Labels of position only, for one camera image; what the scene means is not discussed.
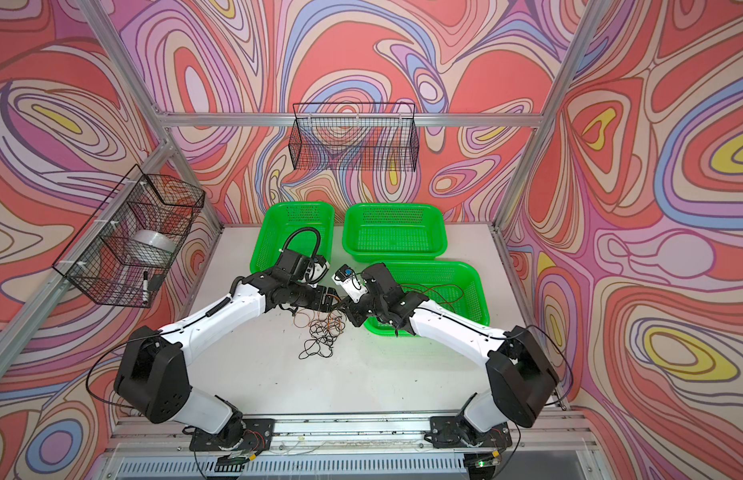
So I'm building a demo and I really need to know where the front green basket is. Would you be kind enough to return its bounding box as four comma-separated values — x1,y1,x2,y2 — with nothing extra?
385,260,491,326

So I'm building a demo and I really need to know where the black cable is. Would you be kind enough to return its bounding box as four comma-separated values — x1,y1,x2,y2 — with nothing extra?
297,311,348,361

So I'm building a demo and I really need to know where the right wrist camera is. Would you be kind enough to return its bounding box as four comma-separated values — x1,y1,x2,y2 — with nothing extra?
333,264,367,303

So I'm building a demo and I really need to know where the orange cable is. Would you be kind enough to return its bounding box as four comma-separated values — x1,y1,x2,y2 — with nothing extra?
291,305,348,340

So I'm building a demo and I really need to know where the black marker pen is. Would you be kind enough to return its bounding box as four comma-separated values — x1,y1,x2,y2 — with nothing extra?
141,270,150,306

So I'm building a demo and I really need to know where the left black wire basket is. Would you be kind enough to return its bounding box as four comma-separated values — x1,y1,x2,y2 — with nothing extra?
52,166,205,308

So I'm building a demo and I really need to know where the green basket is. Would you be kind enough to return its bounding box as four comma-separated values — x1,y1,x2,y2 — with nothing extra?
385,260,491,326
249,201,336,277
342,203,449,262

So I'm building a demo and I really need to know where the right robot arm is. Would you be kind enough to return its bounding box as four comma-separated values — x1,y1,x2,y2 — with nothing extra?
333,263,561,446

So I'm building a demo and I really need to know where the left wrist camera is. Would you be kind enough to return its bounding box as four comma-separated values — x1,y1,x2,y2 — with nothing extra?
304,257,330,285

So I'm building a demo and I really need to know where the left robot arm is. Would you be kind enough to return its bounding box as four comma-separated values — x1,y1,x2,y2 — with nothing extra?
113,227,335,451

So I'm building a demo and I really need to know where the rear right green basket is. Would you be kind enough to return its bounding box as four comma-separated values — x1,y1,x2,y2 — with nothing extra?
342,203,449,262

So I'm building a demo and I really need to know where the black wire basket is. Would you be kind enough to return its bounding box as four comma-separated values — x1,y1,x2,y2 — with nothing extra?
288,101,419,172
52,166,205,308

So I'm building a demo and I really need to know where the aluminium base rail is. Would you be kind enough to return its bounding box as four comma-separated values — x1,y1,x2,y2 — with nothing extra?
105,408,601,459

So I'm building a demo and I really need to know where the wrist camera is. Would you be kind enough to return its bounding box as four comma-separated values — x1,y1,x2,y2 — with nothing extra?
333,264,367,303
304,257,330,285

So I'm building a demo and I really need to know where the left green basket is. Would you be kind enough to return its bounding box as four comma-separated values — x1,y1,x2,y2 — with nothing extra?
249,201,336,277

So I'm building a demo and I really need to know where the rear black wire basket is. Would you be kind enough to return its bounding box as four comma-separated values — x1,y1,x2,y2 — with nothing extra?
288,101,419,172

